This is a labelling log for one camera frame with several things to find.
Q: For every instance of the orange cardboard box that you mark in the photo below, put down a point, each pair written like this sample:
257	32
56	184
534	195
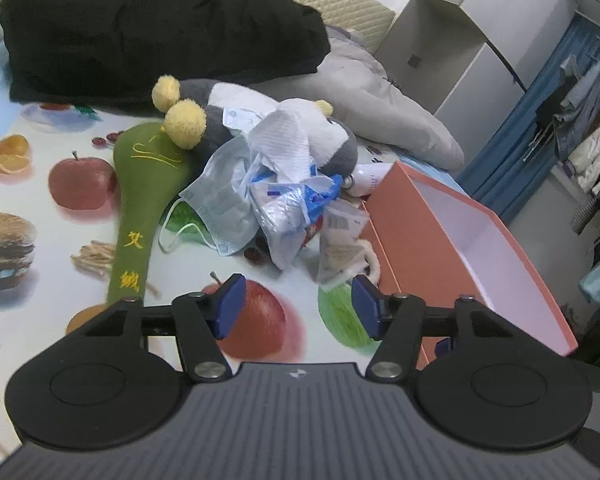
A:
420	240

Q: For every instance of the white printed packet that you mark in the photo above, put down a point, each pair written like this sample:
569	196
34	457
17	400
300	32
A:
242	119

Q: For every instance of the blue white plastic bag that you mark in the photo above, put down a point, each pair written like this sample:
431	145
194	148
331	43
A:
290	210

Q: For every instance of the blue curtain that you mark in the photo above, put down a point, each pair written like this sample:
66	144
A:
520	140

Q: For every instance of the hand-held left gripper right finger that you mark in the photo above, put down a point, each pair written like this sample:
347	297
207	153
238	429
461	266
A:
367	308

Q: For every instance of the orange box lid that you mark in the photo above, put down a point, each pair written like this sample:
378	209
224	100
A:
372	225

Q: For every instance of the hanging white jacket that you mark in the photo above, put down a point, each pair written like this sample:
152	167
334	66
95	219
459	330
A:
597	155

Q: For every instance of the grey pillow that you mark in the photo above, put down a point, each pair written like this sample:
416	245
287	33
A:
395	110

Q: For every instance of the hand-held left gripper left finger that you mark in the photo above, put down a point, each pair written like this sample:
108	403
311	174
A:
227	306

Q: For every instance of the clear labelled plastic packet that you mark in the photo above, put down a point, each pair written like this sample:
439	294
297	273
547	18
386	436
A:
337	245

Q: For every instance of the beige quilted headboard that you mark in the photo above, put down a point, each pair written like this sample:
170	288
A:
345	5

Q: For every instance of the black jacket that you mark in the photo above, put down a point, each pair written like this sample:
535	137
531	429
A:
155	35

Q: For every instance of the green fabric massage stick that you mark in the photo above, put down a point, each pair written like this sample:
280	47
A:
140	195

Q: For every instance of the grey wardrobe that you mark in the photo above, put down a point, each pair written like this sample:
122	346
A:
480	35

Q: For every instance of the fruit printed tablecloth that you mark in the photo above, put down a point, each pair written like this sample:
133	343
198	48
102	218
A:
80	290

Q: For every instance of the small white bottle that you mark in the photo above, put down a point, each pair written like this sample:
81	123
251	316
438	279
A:
372	177

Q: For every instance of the hanging blue jeans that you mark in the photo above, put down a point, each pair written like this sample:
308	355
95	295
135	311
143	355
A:
577	110

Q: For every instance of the light blue face mask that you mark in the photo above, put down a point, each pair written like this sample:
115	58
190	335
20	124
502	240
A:
220	200

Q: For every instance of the grey penguin plush toy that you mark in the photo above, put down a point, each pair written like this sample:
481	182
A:
330	140

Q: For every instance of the white crumpled tissue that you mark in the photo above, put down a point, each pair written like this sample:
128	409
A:
282	140

